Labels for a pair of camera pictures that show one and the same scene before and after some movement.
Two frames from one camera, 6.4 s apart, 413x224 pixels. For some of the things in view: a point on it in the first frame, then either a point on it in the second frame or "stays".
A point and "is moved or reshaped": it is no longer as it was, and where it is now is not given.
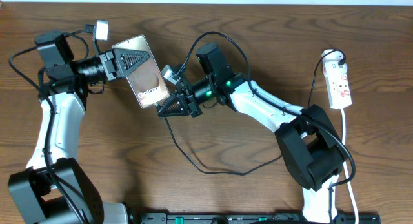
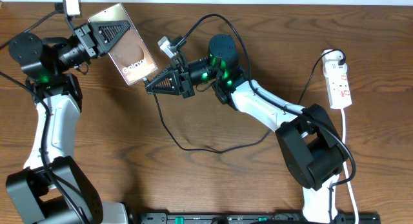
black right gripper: x=182 y=109 -> x=180 y=79
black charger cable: x=272 y=161 -> x=262 y=135
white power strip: x=336 y=79 stays
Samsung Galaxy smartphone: x=146 y=80 is moved or reshaped
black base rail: x=252 y=218 stays
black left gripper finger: x=124 y=61 -> x=106 y=33
